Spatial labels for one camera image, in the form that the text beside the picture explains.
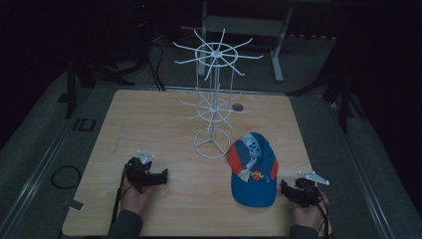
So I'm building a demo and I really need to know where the white metal desk frame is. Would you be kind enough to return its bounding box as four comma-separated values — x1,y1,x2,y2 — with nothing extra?
197,0,296,84

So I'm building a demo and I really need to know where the black rectangular floor bracket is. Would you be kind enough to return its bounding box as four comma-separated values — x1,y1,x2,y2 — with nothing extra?
72,117,98,132

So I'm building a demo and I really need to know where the person's right hand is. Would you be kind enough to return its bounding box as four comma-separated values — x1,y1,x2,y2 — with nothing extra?
291,193,330,231

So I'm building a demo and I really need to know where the person's left hand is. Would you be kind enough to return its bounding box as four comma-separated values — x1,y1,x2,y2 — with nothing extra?
119,184,151,214

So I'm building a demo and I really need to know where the bundle of black cables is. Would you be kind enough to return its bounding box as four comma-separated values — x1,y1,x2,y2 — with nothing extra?
145,36,167,93

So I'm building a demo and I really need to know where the black looped floor cable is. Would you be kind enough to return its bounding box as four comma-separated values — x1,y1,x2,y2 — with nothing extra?
50,164,83,190

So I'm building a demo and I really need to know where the white wire display rack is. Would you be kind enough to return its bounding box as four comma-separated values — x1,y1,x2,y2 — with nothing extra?
172,28,265,159

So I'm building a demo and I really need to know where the black tripod stand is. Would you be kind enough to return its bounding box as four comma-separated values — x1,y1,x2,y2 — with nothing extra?
286,74,367,134
64,56,150,120

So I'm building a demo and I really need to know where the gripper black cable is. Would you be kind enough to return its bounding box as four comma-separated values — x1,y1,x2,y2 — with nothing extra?
316,195,332,237
108,167,130,233

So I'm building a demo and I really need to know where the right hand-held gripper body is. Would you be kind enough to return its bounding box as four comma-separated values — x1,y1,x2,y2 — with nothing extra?
292,170,331,209

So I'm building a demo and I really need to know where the blue and red cap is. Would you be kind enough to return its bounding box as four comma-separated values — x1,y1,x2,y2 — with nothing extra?
226,131,280,209

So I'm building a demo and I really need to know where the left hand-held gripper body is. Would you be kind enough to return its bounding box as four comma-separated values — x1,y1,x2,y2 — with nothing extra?
124,148,156,195

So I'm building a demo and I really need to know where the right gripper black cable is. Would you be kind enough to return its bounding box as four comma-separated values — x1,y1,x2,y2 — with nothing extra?
316,195,332,237

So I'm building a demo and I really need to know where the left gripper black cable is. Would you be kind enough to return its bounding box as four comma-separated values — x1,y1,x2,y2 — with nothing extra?
108,167,130,233

